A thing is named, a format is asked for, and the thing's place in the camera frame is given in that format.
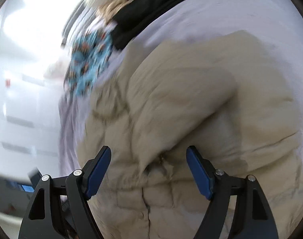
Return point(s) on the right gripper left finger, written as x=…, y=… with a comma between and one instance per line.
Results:
x=59, y=206

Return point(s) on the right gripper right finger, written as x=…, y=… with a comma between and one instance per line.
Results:
x=252, y=215

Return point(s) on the beige puffer jacket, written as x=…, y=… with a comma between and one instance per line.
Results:
x=228, y=98

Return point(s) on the blue monkey print pajamas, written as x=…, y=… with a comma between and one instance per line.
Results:
x=89, y=59

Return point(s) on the white wardrobe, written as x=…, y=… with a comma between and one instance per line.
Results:
x=31, y=74

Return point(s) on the beige striped garment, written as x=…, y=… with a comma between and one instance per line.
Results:
x=110, y=9

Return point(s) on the lavender floral bedspread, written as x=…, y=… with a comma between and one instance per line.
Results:
x=275, y=22

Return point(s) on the black folded garment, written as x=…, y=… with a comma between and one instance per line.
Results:
x=133, y=18

